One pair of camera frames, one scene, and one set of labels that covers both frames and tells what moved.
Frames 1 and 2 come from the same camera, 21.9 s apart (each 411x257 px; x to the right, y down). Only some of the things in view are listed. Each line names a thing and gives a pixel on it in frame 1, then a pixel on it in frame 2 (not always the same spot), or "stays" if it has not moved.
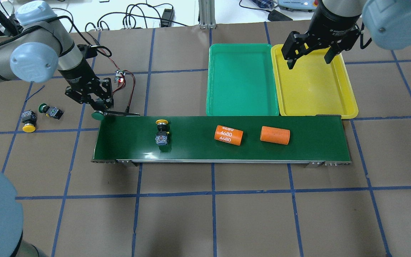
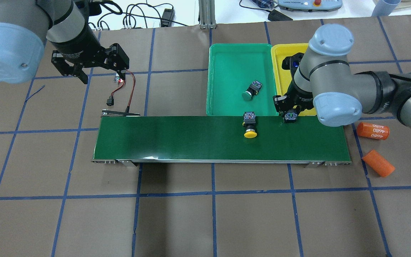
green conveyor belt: x=312 y=141 stays
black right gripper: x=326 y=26 → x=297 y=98
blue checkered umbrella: x=263 y=4 stays
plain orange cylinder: x=274 y=135 → x=378 y=163
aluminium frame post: x=207 y=14 stays
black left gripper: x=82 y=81 → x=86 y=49
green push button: x=53 y=112 → x=253 y=90
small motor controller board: x=120 y=74 stays
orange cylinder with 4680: x=233 y=136 → x=369 y=130
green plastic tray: x=240 y=80 stays
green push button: x=100 y=112 → x=290 y=117
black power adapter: x=168 y=14 stays
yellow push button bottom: x=29 y=118 → x=249 y=119
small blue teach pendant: x=306 y=5 stays
